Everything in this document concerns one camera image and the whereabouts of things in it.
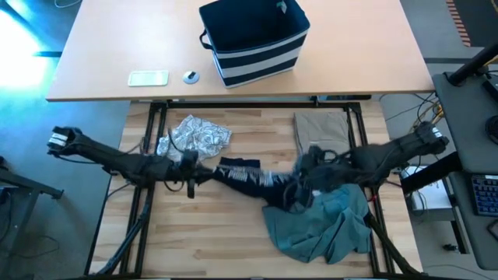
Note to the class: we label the black round base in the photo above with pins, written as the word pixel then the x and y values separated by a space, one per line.
pixel 493 130

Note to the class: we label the black metal table frame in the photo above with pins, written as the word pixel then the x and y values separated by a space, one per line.
pixel 142 241

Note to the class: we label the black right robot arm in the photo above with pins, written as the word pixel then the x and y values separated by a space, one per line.
pixel 397 153

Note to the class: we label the dark rug with orange stripes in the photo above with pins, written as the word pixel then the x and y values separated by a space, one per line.
pixel 482 19

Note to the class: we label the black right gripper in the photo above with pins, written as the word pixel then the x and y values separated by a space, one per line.
pixel 323 171

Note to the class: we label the grey metal stand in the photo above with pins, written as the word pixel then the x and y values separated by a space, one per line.
pixel 23 186

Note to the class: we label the navy white striped fabric bin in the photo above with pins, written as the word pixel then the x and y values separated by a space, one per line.
pixel 257 58

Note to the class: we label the light brown desk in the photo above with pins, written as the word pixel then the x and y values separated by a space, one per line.
pixel 116 39

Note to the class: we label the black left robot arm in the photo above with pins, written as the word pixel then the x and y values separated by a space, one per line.
pixel 109 157

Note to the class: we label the small black plug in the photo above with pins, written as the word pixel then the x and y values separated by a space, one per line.
pixel 449 247

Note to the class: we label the navy Puma boxer briefs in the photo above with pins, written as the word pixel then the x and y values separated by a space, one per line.
pixel 249 183

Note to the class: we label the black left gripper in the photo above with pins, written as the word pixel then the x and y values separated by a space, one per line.
pixel 183 171

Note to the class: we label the white leaf-print cloth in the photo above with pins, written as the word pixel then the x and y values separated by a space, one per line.
pixel 198 136

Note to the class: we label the black side desk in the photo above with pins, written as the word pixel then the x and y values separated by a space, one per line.
pixel 463 128

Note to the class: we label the black keyboard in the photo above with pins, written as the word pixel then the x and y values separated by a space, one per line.
pixel 486 194

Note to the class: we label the white smartphone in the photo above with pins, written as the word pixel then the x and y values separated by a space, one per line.
pixel 148 78

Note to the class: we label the black diagonal desk leg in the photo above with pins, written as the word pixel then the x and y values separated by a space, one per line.
pixel 428 175

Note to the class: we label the white box device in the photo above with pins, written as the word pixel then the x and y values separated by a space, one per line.
pixel 432 200

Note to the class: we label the beige khaki shorts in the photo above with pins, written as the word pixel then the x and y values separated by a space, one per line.
pixel 323 128

